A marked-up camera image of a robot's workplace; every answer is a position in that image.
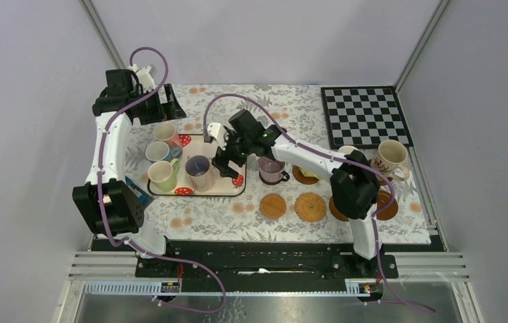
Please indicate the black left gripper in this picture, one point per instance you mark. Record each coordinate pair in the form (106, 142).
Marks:
(164, 112)

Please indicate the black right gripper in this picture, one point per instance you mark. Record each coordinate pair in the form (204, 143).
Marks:
(223, 158)

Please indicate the purple cup dark handle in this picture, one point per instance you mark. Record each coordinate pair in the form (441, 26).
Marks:
(272, 172)

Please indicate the lilac cup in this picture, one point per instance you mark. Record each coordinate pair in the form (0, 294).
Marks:
(199, 171)

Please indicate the cream tray with black rim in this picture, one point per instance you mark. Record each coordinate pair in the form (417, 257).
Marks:
(194, 145)

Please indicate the white cup green body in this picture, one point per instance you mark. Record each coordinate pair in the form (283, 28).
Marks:
(163, 175)

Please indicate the light bamboo coaster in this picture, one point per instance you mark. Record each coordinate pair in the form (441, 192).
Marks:
(273, 206)

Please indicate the woven rattan coaster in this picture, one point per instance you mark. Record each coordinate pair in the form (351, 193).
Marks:
(310, 207)

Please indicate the white cup pink front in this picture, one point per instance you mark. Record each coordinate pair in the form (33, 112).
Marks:
(347, 149)

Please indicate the brown ridged wooden coaster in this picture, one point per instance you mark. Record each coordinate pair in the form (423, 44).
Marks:
(335, 212)

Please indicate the black white chessboard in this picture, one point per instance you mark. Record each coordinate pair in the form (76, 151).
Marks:
(363, 116)

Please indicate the large cream cup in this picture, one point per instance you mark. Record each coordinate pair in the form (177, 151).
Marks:
(390, 160)

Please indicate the white cup yellow handle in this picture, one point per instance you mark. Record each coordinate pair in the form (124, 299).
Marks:
(309, 174)

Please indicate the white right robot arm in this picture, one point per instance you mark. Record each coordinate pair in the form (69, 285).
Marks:
(353, 183)

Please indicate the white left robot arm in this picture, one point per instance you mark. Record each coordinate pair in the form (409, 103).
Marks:
(110, 207)

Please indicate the floral tablecloth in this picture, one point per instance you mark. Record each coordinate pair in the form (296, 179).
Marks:
(298, 109)

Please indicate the blue block puzzle box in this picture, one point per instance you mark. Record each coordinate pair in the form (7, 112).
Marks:
(143, 196)

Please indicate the white cup pink handle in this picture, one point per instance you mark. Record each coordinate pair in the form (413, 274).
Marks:
(167, 132)

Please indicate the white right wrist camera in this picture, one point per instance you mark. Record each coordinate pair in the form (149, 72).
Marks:
(215, 131)

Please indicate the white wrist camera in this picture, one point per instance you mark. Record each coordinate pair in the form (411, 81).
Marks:
(215, 131)
(145, 76)

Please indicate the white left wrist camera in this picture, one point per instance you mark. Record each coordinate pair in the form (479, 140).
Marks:
(145, 76)

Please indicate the white cup blue handle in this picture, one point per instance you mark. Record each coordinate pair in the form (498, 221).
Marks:
(161, 151)

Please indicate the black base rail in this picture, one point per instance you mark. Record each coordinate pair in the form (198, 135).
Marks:
(259, 267)

